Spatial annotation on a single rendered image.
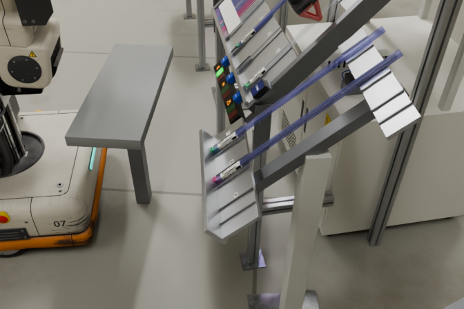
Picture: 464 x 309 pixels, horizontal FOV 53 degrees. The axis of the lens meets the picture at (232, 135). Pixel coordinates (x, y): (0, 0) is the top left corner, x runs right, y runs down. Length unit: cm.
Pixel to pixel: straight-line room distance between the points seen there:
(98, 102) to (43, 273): 70
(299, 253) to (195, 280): 59
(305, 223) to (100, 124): 72
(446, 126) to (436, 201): 40
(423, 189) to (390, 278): 36
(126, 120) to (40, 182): 49
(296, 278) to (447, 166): 74
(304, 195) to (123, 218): 106
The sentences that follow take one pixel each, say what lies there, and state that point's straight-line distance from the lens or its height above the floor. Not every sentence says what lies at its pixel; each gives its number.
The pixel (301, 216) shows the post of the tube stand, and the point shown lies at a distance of 121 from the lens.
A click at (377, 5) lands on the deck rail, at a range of 132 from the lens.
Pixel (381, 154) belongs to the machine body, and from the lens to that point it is 167.
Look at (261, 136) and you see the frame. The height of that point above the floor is 65.
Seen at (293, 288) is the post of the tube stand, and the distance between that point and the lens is 148.
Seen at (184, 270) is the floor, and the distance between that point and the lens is 185.
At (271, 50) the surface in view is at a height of 82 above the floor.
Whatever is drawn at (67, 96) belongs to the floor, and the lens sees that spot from 281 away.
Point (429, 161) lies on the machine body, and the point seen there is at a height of 40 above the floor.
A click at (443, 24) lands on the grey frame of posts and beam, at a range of 140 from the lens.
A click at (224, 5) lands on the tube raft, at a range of 188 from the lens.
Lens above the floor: 152
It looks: 40 degrees down
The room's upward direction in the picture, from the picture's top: 1 degrees clockwise
